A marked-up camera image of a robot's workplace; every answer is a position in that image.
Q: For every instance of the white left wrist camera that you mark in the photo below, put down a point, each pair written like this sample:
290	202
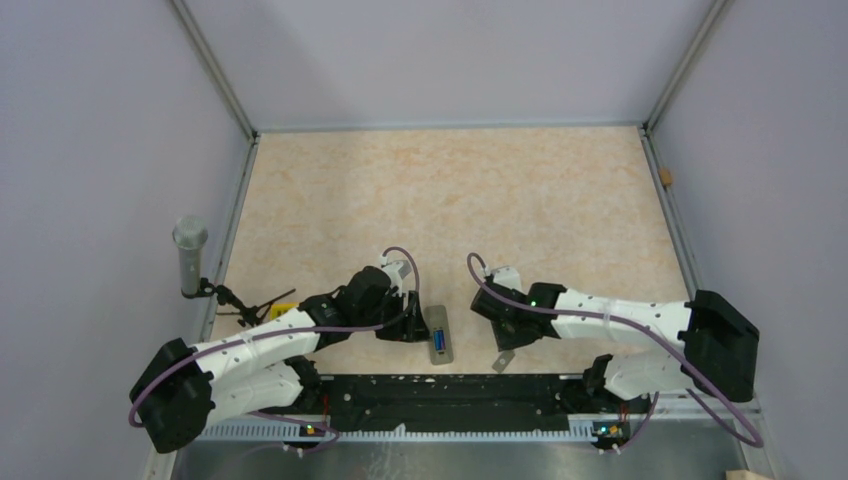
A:
397	271

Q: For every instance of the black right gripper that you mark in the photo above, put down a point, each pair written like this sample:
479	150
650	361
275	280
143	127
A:
505	341

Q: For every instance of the small tan block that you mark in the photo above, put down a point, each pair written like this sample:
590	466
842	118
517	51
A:
665	176

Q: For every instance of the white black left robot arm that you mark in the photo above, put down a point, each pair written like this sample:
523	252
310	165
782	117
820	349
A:
186	388

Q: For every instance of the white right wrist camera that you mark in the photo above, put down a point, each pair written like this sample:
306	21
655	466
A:
507	277

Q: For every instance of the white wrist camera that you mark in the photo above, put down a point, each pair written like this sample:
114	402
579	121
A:
507	277
397	271

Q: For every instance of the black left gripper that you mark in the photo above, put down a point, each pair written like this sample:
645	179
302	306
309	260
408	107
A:
410	328

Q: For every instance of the yellow clamp tool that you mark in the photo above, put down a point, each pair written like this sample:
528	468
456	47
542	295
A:
278	309

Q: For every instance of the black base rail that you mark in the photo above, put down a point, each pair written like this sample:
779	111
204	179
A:
470	403

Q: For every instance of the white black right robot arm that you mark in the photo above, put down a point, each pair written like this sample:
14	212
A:
703	343

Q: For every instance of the grey microphone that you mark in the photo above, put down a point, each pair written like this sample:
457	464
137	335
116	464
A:
190	235

